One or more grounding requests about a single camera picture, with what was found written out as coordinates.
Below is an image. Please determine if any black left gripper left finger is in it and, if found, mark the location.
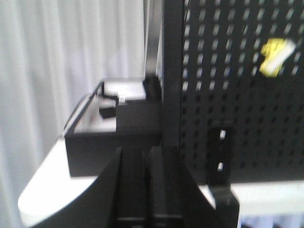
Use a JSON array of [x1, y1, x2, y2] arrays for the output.
[[66, 148, 146, 228]]

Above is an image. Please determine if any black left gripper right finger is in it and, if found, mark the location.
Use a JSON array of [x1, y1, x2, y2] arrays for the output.
[[147, 146, 216, 228]]

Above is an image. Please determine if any left black table clamp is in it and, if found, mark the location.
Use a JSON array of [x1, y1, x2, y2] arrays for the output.
[[208, 126, 239, 228]]

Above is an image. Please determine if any white standing desk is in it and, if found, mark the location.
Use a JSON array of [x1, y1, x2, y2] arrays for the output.
[[18, 136, 304, 228]]

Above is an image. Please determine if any black open box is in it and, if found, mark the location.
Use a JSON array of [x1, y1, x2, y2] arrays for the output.
[[64, 76, 162, 177]]

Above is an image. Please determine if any black perforated pegboard panel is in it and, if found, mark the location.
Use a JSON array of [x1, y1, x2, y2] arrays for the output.
[[162, 0, 304, 184]]

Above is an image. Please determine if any white pleated curtain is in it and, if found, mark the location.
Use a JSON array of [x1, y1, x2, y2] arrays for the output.
[[0, 0, 164, 228]]

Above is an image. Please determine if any yellow toggle switch lower left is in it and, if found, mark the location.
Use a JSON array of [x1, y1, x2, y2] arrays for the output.
[[259, 38, 296, 77]]

